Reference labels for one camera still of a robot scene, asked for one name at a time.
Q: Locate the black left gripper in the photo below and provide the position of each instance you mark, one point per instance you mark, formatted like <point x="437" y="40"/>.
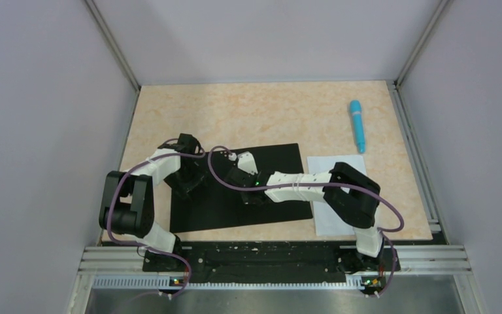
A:
<point x="200" y="176"/>

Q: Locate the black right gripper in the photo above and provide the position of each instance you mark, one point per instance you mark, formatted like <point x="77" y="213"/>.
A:
<point x="246" y="199"/>

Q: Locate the red and black folder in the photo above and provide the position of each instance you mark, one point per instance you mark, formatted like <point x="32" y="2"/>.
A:
<point x="214" y="206"/>

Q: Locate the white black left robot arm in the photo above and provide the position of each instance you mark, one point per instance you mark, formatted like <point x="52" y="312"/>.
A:
<point x="127" y="207"/>

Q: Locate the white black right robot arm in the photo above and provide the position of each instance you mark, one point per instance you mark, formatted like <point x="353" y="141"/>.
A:
<point x="350" y="194"/>

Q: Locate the turquoise marker pen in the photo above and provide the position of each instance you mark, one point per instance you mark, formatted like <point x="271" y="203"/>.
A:
<point x="357" y="123"/>

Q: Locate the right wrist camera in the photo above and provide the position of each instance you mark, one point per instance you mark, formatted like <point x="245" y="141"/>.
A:
<point x="244" y="161"/>

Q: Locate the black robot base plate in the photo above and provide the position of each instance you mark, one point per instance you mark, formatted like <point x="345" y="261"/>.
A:
<point x="270" y="262"/>

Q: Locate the aluminium frame rail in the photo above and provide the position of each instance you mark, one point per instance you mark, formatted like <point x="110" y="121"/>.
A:
<point x="433" y="279"/>

